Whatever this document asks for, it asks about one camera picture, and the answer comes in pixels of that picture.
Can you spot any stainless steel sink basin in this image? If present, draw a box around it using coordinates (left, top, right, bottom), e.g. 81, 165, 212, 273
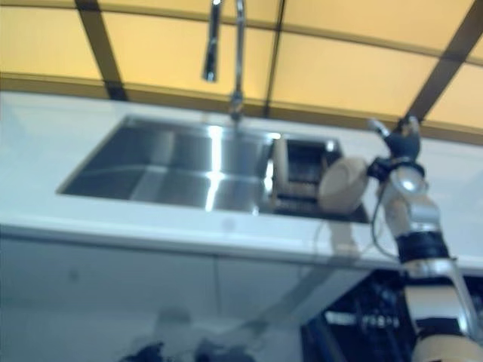
56, 112, 371, 225

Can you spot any dark window frame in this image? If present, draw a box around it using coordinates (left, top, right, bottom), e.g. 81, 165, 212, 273
0, 0, 483, 146

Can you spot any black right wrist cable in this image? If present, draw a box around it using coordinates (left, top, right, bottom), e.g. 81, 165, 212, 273
371, 184, 401, 258

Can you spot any chrome pull-down kitchen faucet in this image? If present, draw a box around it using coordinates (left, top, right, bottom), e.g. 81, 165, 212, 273
201, 0, 247, 122

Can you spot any dishwasher door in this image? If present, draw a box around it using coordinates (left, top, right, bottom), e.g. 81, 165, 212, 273
300, 318, 343, 362

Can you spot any wire dishwasher rack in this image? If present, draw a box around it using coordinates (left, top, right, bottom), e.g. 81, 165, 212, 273
323, 273, 418, 362

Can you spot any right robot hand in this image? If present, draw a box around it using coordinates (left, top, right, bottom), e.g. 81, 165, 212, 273
367, 115, 422, 160

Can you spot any cream round plate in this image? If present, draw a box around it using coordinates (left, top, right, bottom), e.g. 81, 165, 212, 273
271, 137, 292, 198
318, 155, 369, 213

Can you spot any white glossy cabinet door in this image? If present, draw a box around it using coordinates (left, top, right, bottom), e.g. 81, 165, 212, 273
0, 232, 220, 318
214, 251, 368, 326

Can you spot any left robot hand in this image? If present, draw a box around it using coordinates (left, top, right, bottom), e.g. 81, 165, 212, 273
127, 340, 168, 362

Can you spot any black dish drying rack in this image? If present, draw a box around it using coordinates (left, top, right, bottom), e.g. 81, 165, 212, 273
269, 137, 371, 224

